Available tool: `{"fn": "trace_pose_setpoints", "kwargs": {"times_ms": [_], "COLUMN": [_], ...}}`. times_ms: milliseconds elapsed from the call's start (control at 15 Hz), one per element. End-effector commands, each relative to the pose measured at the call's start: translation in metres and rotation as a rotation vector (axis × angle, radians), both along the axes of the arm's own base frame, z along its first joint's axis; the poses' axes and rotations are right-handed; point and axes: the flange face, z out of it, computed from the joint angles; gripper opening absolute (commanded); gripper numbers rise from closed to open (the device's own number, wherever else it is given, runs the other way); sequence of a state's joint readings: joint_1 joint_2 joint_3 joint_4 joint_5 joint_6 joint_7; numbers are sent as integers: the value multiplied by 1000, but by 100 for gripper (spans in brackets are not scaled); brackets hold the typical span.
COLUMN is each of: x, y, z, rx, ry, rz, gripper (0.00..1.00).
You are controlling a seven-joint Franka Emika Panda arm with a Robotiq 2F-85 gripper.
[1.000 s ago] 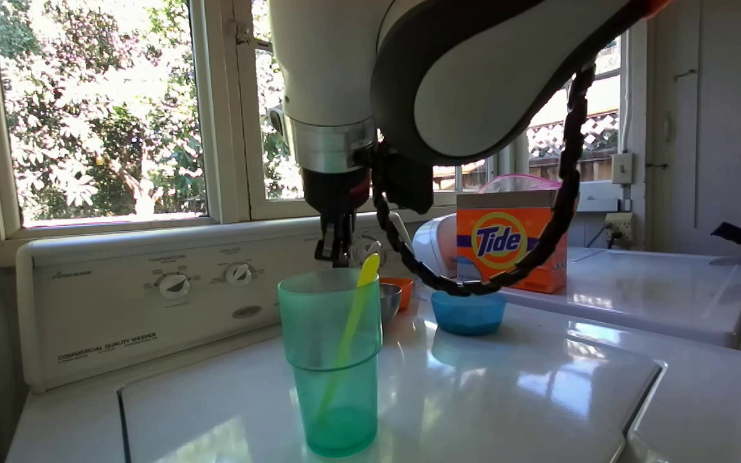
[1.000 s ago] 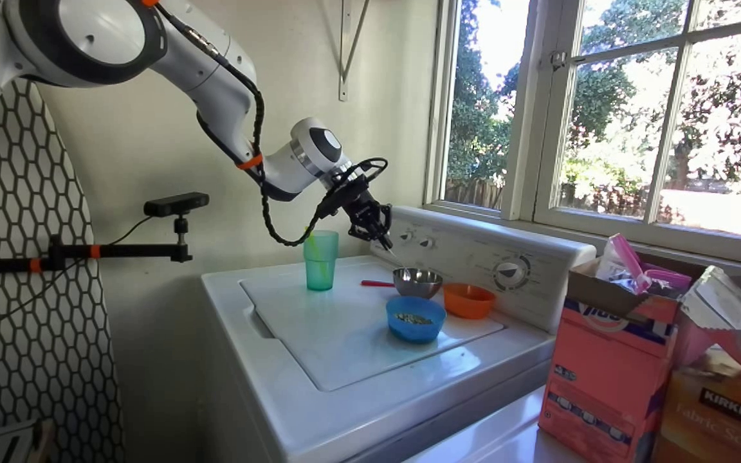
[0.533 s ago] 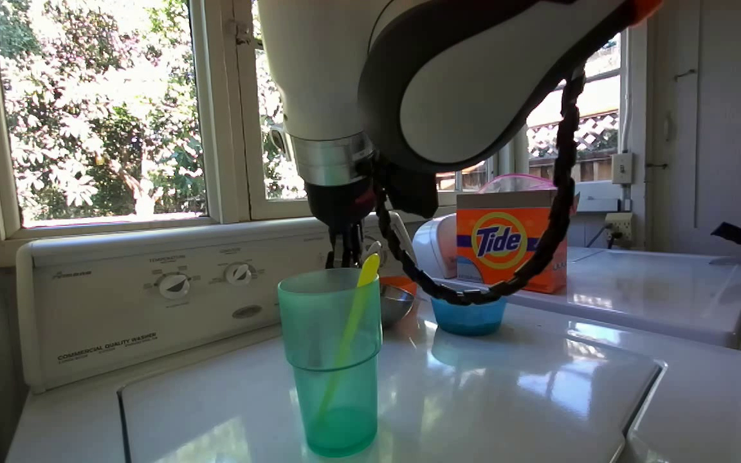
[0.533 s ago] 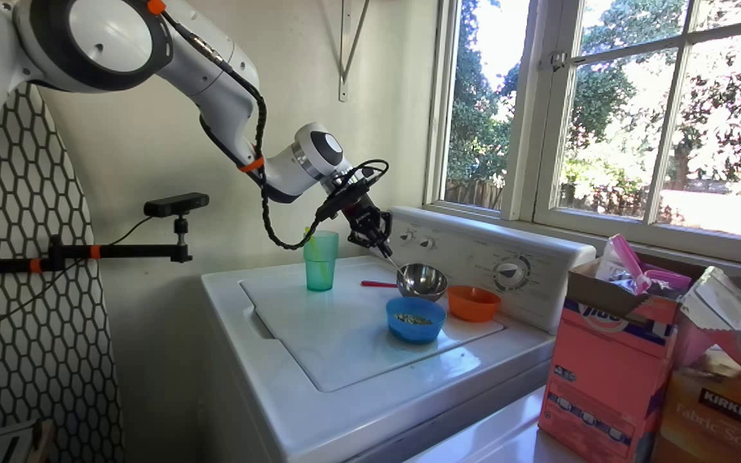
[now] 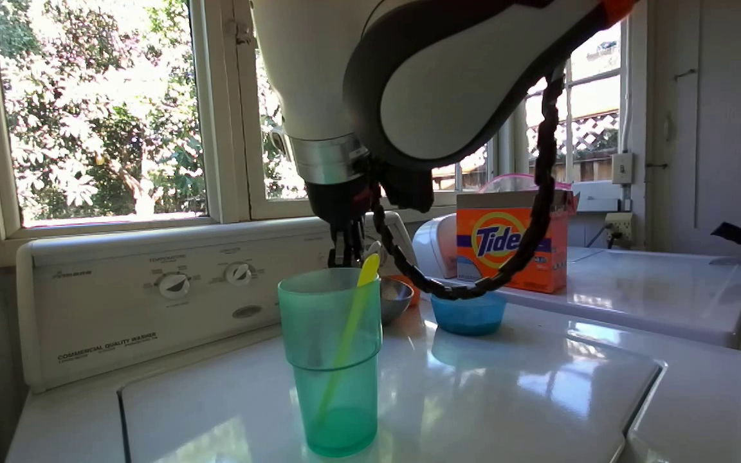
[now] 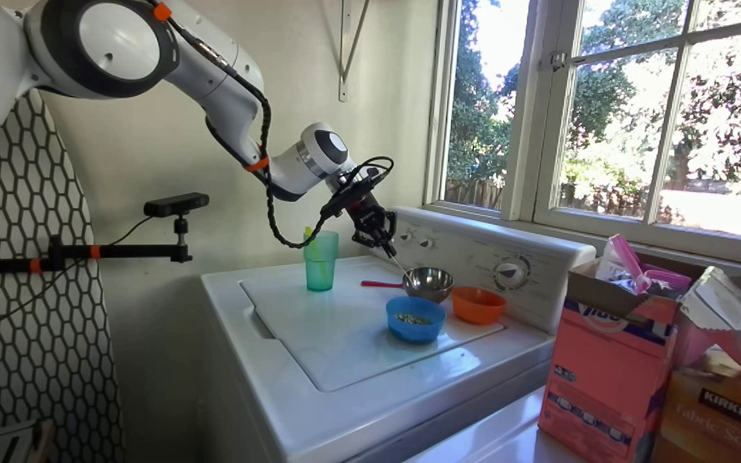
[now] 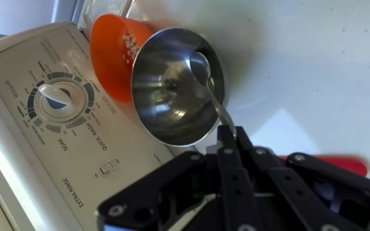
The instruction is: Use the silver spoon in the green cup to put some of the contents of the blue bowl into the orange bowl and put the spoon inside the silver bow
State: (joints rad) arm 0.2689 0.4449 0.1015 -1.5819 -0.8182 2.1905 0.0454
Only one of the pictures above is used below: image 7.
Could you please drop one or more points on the orange plastic bowl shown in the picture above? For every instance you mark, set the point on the orange plastic bowl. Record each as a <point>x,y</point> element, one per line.
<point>108,55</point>

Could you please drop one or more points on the red plastic spoon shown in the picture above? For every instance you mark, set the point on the red plastic spoon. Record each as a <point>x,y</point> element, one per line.
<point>343,164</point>

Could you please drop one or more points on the silver metal spoon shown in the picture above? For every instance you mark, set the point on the silver metal spoon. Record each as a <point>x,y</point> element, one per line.
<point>202,68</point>

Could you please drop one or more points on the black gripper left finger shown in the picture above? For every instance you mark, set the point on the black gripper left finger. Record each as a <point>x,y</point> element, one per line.
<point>231,183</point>

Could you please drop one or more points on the silver metal bowl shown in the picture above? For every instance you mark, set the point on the silver metal bowl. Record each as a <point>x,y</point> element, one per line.
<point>163,97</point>

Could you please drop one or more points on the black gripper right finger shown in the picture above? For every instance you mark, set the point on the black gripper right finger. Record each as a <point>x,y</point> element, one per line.
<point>305,187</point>

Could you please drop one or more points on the large white timer dial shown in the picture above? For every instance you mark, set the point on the large white timer dial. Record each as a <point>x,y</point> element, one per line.
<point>60,100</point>

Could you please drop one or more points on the white washing machine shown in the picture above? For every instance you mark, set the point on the white washing machine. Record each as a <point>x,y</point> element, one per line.
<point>314,77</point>

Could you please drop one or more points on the small oat flakes portion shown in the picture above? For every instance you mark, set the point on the small oat flakes portion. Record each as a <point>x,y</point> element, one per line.
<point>130,45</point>

